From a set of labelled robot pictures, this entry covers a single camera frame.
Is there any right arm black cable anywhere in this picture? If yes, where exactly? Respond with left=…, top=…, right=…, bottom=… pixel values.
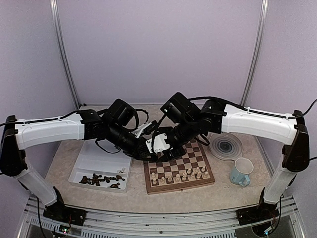
left=188, top=96, right=317, bottom=119

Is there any wooden chess board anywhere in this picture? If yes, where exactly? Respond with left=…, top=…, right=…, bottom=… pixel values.
left=144, top=139, right=215, bottom=195

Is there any white chess queen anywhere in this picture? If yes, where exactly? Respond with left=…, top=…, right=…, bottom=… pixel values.
left=181, top=171, right=187, bottom=181

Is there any aluminium frame post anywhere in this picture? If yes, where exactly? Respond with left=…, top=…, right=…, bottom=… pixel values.
left=240, top=0, right=269, bottom=106
left=50, top=0, right=81, bottom=109

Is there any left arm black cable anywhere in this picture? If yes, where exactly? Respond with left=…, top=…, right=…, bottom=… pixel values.
left=0, top=110, right=80, bottom=127

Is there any light blue ceramic mug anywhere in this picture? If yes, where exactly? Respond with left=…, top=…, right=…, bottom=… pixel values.
left=229, top=157, right=254, bottom=187

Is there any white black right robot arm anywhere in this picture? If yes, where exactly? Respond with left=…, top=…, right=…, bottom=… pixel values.
left=150, top=92, right=310, bottom=220

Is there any front aluminium rail base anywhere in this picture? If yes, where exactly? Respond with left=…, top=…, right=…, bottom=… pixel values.
left=17, top=195, right=305, bottom=238

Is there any rear aluminium frame rail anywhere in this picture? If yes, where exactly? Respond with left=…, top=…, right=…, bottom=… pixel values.
left=80, top=100, right=206, bottom=107

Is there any blue spiral ceramic plate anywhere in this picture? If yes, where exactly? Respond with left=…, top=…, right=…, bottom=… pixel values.
left=209, top=133, right=243, bottom=161

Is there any white chess king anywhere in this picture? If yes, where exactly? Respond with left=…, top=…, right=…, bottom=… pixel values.
left=174, top=174, right=181, bottom=183

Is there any left aluminium frame post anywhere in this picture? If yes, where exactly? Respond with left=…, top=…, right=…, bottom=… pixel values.
left=50, top=0, right=81, bottom=109

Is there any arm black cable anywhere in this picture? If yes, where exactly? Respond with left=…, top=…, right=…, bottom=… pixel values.
left=188, top=96, right=317, bottom=119
left=0, top=110, right=80, bottom=127

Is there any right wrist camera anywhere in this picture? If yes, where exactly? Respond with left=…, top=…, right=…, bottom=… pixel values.
left=146, top=134, right=172, bottom=154

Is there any right aluminium frame post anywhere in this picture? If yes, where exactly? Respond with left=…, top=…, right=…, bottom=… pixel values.
left=240, top=0, right=269, bottom=106

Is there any white plastic divided tray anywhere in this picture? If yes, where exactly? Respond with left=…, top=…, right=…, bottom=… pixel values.
left=68, top=140, right=132, bottom=193

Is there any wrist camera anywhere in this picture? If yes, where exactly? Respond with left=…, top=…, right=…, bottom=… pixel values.
left=146, top=134, right=172, bottom=154
left=132, top=120, right=158, bottom=138

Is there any light chess pieces pile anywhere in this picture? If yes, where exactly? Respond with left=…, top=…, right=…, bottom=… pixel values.
left=117, top=167, right=126, bottom=174

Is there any dark chess pieces pile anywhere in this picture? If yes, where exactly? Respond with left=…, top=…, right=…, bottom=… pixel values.
left=79, top=173, right=125, bottom=189

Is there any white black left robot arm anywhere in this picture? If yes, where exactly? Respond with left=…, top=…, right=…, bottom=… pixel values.
left=0, top=99, right=152, bottom=221

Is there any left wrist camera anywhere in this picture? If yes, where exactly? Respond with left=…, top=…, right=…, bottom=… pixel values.
left=132, top=120, right=158, bottom=138

